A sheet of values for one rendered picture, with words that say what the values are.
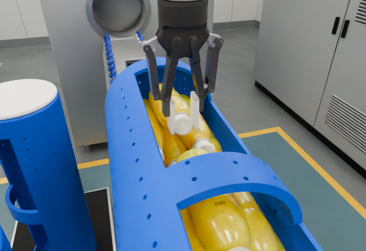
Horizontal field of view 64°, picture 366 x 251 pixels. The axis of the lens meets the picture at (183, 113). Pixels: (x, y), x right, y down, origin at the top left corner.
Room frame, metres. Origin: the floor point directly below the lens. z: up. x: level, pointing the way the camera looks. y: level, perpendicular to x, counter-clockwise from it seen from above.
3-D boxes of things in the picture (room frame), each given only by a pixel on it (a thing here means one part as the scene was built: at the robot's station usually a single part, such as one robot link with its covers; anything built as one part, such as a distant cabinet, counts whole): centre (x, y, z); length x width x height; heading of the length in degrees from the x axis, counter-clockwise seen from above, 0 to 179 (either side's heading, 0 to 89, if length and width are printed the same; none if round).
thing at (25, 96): (0.87, 0.57, 1.03); 0.28 x 0.28 x 0.01
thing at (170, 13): (0.45, 0.00, 1.38); 0.08 x 0.07 x 0.09; 106
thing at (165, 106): (0.44, 0.04, 1.25); 0.03 x 0.01 x 0.05; 106
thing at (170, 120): (0.45, 0.02, 1.22); 0.03 x 0.01 x 0.07; 16
